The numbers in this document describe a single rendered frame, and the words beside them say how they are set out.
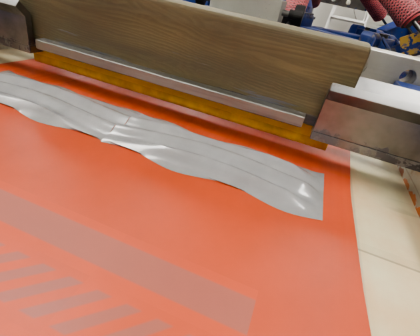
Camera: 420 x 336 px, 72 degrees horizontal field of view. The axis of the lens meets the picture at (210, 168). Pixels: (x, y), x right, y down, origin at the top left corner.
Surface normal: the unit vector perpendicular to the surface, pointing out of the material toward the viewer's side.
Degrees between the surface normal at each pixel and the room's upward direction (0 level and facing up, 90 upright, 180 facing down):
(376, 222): 0
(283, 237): 0
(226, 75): 90
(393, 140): 90
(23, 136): 0
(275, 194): 35
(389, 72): 90
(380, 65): 90
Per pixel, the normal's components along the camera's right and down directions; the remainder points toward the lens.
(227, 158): -0.02, -0.54
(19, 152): 0.18, -0.83
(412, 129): -0.34, 0.45
